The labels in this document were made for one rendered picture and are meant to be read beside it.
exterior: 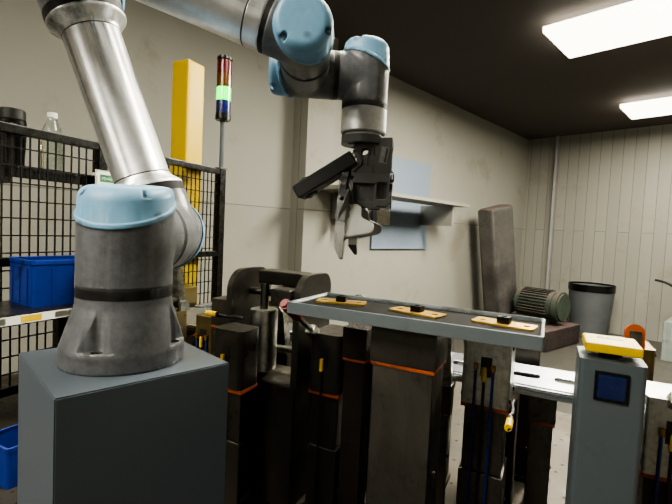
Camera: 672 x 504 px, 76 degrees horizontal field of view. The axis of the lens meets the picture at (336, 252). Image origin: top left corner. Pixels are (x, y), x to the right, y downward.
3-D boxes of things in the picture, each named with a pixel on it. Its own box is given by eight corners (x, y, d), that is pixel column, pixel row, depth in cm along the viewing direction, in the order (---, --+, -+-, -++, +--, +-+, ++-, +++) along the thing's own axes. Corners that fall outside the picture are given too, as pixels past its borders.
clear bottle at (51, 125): (67, 174, 147) (68, 114, 145) (47, 171, 141) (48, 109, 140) (55, 174, 149) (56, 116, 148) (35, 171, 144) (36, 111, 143)
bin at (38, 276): (137, 297, 142) (137, 257, 141) (31, 308, 117) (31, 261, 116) (110, 291, 151) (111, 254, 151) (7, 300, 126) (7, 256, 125)
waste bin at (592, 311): (616, 337, 587) (620, 285, 583) (606, 343, 547) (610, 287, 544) (571, 328, 627) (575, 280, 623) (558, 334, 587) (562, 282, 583)
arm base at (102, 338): (75, 386, 47) (76, 296, 46) (44, 353, 57) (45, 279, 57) (203, 361, 57) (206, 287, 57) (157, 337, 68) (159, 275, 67)
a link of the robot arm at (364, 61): (337, 50, 74) (386, 54, 74) (334, 115, 74) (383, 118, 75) (341, 29, 66) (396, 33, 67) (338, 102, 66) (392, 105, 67)
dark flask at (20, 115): (31, 169, 136) (32, 111, 135) (4, 165, 129) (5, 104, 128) (18, 169, 139) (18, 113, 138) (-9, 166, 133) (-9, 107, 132)
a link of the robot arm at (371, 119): (337, 104, 68) (346, 118, 76) (336, 134, 68) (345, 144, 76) (385, 104, 66) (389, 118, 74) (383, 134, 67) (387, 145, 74)
